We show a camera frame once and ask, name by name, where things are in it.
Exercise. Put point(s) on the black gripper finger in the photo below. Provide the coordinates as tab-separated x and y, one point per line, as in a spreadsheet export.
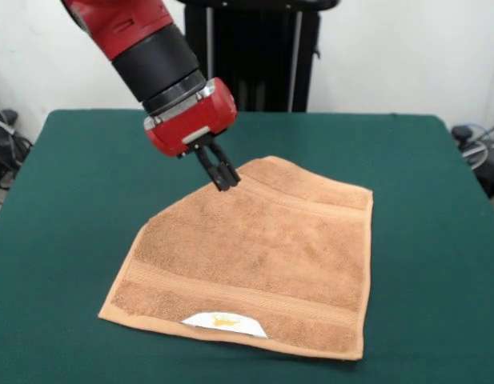
226	166
214	172

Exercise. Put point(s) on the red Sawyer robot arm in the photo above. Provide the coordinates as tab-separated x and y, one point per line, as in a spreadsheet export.
142	48

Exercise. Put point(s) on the dark green table cloth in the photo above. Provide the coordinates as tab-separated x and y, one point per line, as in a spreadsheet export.
430	280

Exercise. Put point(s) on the black vertical column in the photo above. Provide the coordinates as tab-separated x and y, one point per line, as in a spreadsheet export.
270	60

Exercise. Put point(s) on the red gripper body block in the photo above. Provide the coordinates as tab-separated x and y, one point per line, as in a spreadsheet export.
198	120

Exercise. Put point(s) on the tan terry towel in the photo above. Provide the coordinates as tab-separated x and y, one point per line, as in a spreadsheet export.
270	260

